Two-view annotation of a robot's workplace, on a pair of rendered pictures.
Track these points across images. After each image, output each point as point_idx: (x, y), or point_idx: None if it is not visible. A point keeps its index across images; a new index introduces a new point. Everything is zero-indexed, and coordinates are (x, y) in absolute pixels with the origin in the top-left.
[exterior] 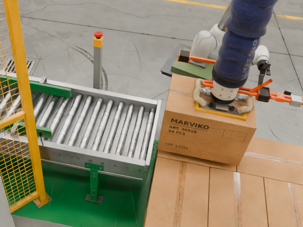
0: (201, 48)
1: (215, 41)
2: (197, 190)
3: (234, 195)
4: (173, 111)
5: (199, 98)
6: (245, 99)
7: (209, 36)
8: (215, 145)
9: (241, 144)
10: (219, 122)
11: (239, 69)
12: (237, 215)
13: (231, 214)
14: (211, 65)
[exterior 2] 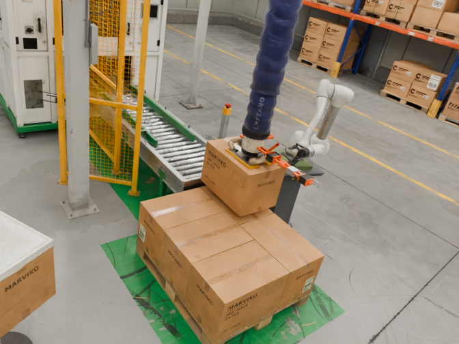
0: (291, 142)
1: (308, 143)
2: (197, 212)
3: (217, 229)
4: (210, 143)
5: (230, 142)
6: (261, 157)
7: (300, 135)
8: (228, 186)
9: (242, 190)
10: (231, 162)
11: (251, 120)
12: (202, 237)
13: (200, 233)
14: (298, 163)
